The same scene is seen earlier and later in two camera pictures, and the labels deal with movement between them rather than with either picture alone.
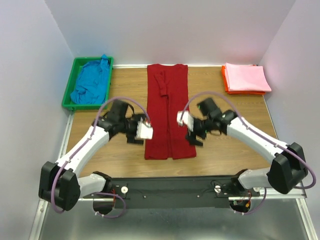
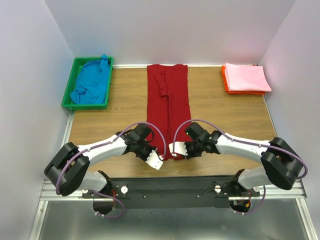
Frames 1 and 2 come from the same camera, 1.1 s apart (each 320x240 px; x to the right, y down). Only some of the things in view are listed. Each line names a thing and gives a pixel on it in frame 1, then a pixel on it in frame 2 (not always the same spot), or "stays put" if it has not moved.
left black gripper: x=133 y=135 to x=147 y=152
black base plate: x=178 y=192 stays put
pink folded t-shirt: x=242 y=77 stays put
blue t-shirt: x=92 y=82 stays put
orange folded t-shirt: x=224 y=72 stays put
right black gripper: x=196 y=132 to x=190 y=147
